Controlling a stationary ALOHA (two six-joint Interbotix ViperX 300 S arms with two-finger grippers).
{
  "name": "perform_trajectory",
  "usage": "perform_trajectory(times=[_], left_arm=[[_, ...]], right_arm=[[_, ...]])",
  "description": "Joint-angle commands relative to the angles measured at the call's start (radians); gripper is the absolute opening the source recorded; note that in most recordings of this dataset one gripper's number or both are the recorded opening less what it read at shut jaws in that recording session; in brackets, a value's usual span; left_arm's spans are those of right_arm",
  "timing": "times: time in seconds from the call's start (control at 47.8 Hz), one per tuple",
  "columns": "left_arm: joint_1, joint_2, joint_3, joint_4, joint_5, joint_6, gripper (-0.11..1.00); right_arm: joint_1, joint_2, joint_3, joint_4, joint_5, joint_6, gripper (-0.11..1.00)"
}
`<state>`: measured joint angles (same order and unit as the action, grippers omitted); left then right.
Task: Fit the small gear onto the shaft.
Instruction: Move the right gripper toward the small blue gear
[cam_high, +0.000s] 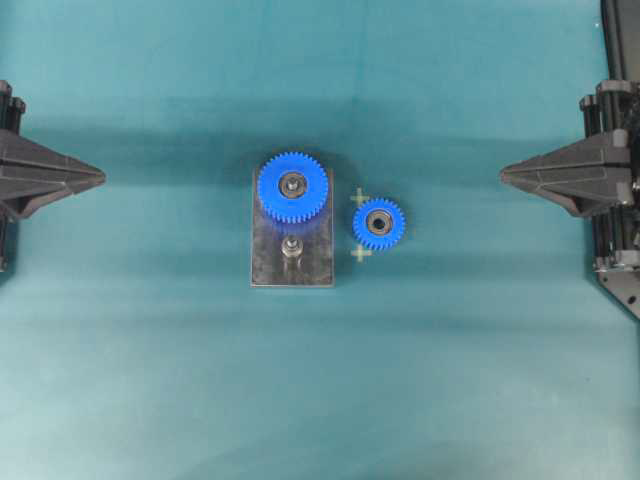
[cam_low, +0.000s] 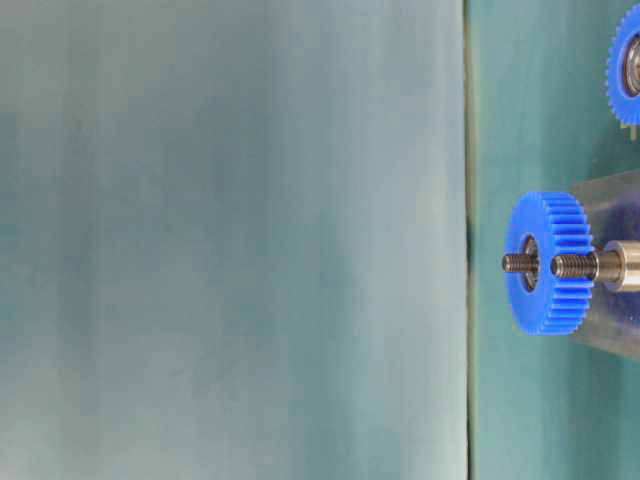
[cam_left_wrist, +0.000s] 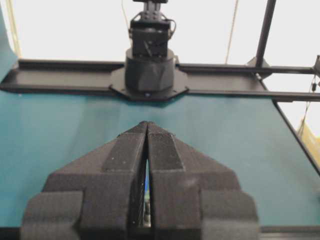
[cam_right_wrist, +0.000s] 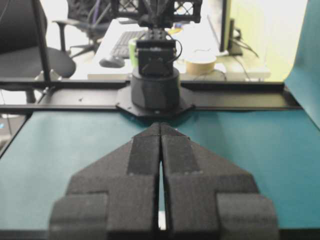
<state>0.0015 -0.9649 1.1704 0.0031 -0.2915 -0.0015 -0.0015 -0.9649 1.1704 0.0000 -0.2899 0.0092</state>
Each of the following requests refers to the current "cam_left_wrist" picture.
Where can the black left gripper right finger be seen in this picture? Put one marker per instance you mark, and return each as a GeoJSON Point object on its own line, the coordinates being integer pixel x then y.
{"type": "Point", "coordinates": [194, 197]}

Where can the black aluminium frame rail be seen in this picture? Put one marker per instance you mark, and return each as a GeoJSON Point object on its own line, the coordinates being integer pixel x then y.
{"type": "Point", "coordinates": [107, 79]}

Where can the black side frame rail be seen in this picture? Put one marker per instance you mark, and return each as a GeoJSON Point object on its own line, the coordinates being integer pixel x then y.
{"type": "Point", "coordinates": [312, 161]}

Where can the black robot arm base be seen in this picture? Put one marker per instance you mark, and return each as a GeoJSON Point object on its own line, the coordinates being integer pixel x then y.
{"type": "Point", "coordinates": [149, 72]}

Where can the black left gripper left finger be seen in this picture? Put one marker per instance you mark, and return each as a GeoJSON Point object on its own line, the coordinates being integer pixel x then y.
{"type": "Point", "coordinates": [97, 196]}

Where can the black upright frame post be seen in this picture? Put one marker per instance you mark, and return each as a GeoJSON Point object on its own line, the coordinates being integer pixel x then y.
{"type": "Point", "coordinates": [265, 30]}

